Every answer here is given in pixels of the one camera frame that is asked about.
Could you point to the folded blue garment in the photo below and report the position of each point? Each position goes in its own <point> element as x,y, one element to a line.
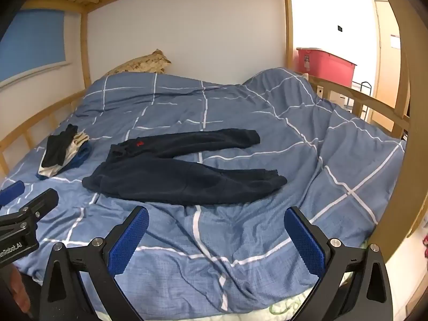
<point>80,157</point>

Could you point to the patterned beige pillow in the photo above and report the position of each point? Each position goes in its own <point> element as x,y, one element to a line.
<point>140,63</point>

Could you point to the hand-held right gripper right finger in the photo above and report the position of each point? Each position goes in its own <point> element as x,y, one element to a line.
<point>306,237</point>

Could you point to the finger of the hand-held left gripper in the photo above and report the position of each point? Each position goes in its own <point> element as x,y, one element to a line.
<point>12,189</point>
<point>41,200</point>

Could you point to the folded beige garment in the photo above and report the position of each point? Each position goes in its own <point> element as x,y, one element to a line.
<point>50,170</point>

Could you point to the blue window blind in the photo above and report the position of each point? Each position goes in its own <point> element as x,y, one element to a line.
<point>31,43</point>

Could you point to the wooden bunk bed frame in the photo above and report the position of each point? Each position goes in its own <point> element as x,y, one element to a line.
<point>288,23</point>

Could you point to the beige door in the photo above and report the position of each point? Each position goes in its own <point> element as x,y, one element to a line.
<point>384,83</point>

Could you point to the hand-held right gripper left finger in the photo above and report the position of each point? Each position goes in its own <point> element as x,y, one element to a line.
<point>128,237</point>

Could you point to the light green bed sheet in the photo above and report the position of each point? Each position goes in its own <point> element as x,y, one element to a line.
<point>287,307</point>

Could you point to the person's left hand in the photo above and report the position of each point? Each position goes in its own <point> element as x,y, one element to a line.
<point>15,289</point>

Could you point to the blue checkered blanket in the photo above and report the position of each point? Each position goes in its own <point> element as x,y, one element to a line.
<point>267,133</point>

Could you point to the red storage bin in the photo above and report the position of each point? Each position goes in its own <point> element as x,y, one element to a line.
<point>326,67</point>

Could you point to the black metal cart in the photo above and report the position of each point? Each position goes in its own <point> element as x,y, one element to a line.
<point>366,88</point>

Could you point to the navy blue pants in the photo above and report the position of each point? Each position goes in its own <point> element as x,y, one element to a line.
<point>160,177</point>

